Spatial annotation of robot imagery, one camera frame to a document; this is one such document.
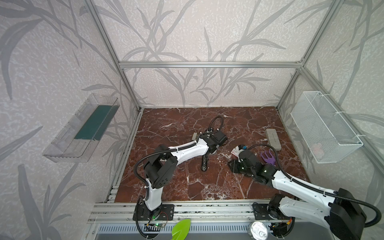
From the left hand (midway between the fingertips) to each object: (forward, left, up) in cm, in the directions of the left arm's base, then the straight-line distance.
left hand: (210, 143), depth 91 cm
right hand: (-11, -10, +2) cm, 14 cm away
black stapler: (-12, +4, -6) cm, 14 cm away
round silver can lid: (-43, -20, 0) cm, 47 cm away
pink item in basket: (-11, -53, +14) cm, 56 cm away
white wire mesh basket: (-11, -48, +27) cm, 57 cm away
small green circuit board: (-41, +27, -7) cm, 49 cm away
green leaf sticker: (-43, +15, -6) cm, 46 cm away
